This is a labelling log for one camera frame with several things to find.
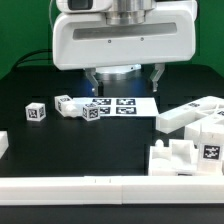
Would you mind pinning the white part at left edge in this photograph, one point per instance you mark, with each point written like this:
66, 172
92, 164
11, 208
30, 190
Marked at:
3, 142

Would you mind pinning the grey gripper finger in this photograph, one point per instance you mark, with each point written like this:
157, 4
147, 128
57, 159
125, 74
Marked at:
90, 74
159, 69

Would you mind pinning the white tagged cube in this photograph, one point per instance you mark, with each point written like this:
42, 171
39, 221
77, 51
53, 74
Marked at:
91, 112

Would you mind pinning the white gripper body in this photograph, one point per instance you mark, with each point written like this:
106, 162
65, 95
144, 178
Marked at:
105, 33

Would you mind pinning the white chair seat frame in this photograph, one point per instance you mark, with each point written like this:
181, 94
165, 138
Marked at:
179, 158

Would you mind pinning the small white tagged block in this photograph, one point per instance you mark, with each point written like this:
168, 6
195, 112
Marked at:
35, 112

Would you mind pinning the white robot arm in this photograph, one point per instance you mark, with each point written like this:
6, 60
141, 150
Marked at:
109, 39

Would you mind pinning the white sheet with tags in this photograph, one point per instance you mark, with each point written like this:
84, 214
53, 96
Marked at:
123, 107

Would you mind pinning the white chair back assembly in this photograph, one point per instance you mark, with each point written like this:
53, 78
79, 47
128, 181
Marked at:
207, 110

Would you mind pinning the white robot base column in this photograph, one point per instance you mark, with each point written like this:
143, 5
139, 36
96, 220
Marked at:
118, 72

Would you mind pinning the white front barrier rail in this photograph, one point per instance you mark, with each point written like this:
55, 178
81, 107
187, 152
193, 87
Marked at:
112, 190

